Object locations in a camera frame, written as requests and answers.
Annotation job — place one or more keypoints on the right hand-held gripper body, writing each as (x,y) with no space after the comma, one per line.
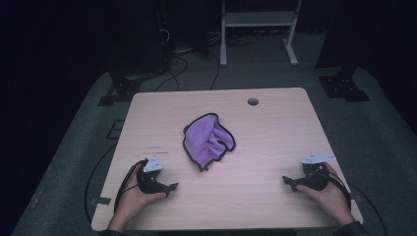
(314,180)

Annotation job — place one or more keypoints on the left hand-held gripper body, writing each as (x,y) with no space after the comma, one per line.
(148,183)

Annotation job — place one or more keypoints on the purple cloth with black trim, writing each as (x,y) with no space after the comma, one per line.
(203,141)

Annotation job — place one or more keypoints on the person's left hand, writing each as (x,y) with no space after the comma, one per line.
(131,200)

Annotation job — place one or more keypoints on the person's right hand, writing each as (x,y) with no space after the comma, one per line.
(334,200)

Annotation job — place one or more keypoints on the grey tape strip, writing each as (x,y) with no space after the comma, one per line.
(101,201)

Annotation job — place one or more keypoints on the black stand base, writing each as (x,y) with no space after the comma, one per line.
(123,90)
(344,87)

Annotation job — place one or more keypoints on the white metal stand frame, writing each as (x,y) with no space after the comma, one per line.
(259,19)

